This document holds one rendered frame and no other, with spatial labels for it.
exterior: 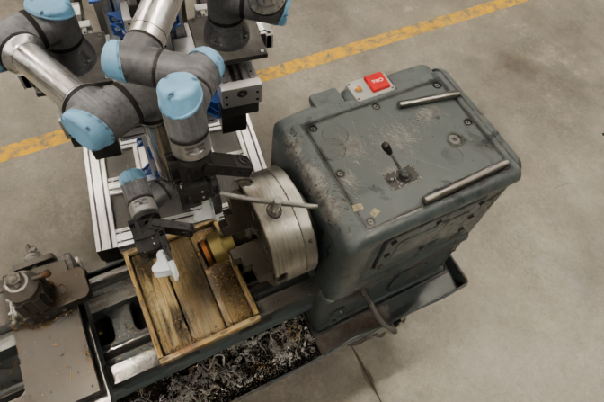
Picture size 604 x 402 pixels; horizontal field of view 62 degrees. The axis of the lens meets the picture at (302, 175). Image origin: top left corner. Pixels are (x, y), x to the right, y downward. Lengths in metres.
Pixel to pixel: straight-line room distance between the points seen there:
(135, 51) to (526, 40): 3.33
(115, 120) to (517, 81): 2.90
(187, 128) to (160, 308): 0.78
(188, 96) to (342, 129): 0.64
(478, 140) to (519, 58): 2.38
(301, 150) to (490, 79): 2.39
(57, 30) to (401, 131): 1.00
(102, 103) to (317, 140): 0.55
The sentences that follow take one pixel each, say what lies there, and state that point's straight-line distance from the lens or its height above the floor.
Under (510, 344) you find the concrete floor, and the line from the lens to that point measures 2.71.
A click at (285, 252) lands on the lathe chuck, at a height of 1.18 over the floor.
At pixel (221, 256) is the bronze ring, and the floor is 1.10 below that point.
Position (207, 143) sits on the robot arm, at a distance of 0.95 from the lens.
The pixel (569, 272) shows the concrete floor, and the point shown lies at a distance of 3.02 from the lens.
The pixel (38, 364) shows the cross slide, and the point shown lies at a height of 0.97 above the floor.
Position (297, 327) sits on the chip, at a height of 0.56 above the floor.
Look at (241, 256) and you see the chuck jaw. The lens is 1.37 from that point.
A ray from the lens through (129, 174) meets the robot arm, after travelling 1.51.
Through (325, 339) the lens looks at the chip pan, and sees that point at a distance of 1.89.
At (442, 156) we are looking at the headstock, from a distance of 1.44.
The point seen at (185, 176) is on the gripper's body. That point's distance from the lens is 1.00.
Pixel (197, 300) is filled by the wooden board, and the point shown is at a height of 0.88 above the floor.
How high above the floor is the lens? 2.36
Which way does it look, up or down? 57 degrees down
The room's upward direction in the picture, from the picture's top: 9 degrees clockwise
